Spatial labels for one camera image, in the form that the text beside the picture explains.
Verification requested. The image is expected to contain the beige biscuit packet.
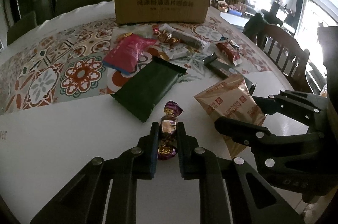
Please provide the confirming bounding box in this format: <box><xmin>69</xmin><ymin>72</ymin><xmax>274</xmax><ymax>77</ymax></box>
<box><xmin>194</xmin><ymin>73</ymin><xmax>266</xmax><ymax>158</ymax></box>

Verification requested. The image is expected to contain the purple foil candy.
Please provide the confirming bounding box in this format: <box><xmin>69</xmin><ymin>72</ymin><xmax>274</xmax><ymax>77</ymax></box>
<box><xmin>158</xmin><ymin>100</ymin><xmax>184</xmax><ymax>161</ymax></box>

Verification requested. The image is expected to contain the red white snack packet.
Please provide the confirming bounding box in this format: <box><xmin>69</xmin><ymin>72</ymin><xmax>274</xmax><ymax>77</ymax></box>
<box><xmin>216</xmin><ymin>42</ymin><xmax>242</xmax><ymax>66</ymax></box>

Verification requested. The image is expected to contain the clear brown snack bar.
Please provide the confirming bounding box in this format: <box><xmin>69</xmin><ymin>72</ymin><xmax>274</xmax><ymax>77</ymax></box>
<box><xmin>159</xmin><ymin>23</ymin><xmax>206</xmax><ymax>50</ymax></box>

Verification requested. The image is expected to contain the pink snack packet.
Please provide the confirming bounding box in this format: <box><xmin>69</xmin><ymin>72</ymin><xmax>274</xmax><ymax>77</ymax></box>
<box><xmin>102</xmin><ymin>33</ymin><xmax>156</xmax><ymax>75</ymax></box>

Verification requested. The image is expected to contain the wooden dining chair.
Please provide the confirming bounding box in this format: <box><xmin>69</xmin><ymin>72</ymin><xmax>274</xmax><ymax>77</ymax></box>
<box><xmin>257</xmin><ymin>24</ymin><xmax>313</xmax><ymax>93</ymax></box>

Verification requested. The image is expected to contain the black snack bar packet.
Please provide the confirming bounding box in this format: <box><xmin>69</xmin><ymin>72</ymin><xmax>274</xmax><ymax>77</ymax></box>
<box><xmin>203</xmin><ymin>53</ymin><xmax>239</xmax><ymax>79</ymax></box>

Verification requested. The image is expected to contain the blue silver foil candy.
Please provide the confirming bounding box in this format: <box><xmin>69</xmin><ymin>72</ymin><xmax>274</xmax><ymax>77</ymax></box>
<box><xmin>220</xmin><ymin>37</ymin><xmax>240</xmax><ymax>51</ymax></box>

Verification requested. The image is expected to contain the dark jacket on chair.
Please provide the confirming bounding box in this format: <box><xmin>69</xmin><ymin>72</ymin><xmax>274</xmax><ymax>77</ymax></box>
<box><xmin>243</xmin><ymin>12</ymin><xmax>267</xmax><ymax>43</ymax></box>

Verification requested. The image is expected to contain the white tv cabinet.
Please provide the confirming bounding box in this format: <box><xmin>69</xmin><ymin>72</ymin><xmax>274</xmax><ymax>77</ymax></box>
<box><xmin>213</xmin><ymin>6</ymin><xmax>254</xmax><ymax>30</ymax></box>

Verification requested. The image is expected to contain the dark green snack packet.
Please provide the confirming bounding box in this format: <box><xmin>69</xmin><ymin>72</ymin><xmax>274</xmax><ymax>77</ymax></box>
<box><xmin>112</xmin><ymin>56</ymin><xmax>187</xmax><ymax>123</ymax></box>

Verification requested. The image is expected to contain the white small snack packet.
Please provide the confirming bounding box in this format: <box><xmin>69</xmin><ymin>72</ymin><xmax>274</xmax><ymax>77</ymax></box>
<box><xmin>162</xmin><ymin>45</ymin><xmax>192</xmax><ymax>60</ymax></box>

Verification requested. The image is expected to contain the gold red foil candy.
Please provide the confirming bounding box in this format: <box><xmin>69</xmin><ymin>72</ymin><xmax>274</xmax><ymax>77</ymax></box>
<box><xmin>152</xmin><ymin>24</ymin><xmax>180</xmax><ymax>45</ymax></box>

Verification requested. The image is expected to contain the patterned tile table mat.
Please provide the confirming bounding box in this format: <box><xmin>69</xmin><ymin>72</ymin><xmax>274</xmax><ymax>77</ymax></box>
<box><xmin>1</xmin><ymin>2</ymin><xmax>271</xmax><ymax>114</ymax></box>

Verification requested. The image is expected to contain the yellow wrapped candy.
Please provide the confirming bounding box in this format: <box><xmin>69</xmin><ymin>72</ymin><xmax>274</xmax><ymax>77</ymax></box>
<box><xmin>116</xmin><ymin>33</ymin><xmax>132</xmax><ymax>42</ymax></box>

